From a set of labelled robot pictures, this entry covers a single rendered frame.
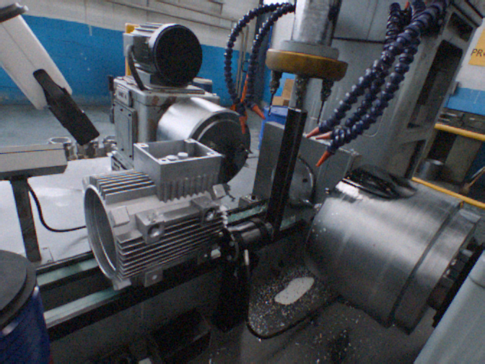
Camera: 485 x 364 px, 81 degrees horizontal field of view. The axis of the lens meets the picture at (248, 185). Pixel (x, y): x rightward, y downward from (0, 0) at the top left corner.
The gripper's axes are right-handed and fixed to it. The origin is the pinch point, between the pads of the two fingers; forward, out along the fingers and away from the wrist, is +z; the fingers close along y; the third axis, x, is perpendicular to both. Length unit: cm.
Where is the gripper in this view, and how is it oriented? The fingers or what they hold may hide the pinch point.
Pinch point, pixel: (77, 126)
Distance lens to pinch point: 52.2
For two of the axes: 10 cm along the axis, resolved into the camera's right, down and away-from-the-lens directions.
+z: 2.3, 6.9, 6.8
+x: 7.2, -6.0, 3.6
